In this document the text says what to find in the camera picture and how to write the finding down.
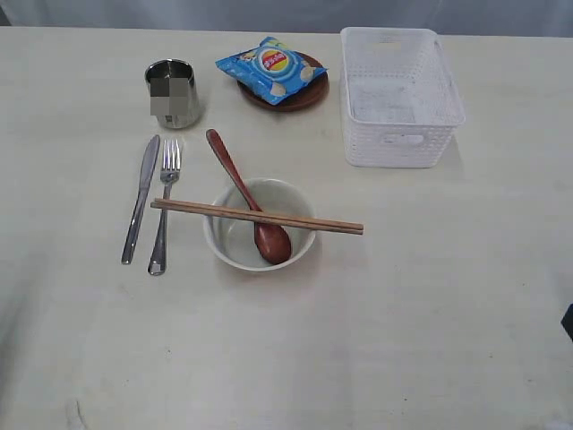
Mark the brown wooden chopstick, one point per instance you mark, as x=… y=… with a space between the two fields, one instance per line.
x=201 y=209
x=201 y=204

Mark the red-brown wooden spoon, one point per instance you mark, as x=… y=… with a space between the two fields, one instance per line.
x=272 y=241

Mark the white patterned ceramic bowl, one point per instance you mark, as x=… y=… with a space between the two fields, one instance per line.
x=232 y=240

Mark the brown round plate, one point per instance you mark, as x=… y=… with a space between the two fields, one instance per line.
x=303 y=99

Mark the blue chips bag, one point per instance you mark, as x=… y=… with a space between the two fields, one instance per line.
x=272 y=71

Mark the silver table knife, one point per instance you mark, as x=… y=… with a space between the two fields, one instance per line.
x=146 y=173

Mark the white perforated plastic basket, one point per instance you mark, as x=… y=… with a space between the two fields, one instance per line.
x=400 y=104

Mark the shiny steel cup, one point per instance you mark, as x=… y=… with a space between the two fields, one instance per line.
x=174 y=99

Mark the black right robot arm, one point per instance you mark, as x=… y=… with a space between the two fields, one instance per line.
x=566 y=321

